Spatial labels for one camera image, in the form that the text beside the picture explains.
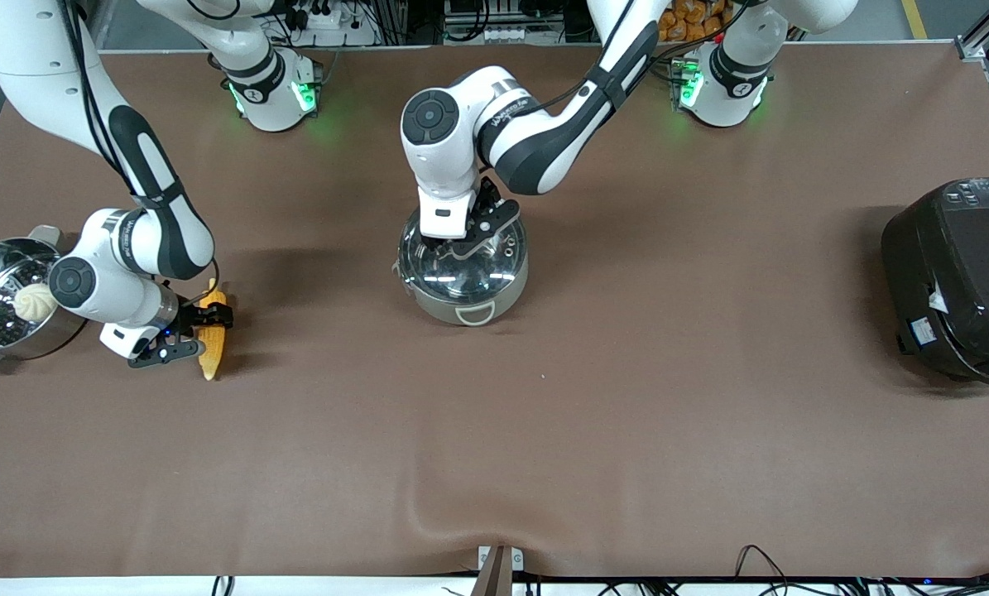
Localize black rice cooker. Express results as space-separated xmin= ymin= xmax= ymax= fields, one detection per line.
xmin=881 ymin=176 xmax=989 ymax=390

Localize brown table mat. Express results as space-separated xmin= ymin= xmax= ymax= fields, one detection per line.
xmin=0 ymin=41 xmax=989 ymax=579

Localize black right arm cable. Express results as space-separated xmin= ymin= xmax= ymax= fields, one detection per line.
xmin=57 ymin=0 xmax=222 ymax=286

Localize yellow corn cob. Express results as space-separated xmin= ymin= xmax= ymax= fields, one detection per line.
xmin=193 ymin=278 xmax=228 ymax=382

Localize glass pot lid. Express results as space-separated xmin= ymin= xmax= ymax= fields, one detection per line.
xmin=399 ymin=207 xmax=529 ymax=304

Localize steel cooking pot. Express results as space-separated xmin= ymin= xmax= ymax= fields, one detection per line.
xmin=391 ymin=207 xmax=531 ymax=327

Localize black looped cable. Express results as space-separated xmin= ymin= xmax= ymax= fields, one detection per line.
xmin=734 ymin=544 xmax=797 ymax=596

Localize orange snack bags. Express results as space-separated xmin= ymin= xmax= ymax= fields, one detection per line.
xmin=658 ymin=0 xmax=731 ymax=42

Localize white steamed bun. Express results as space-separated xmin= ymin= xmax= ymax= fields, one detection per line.
xmin=12 ymin=283 xmax=59 ymax=324

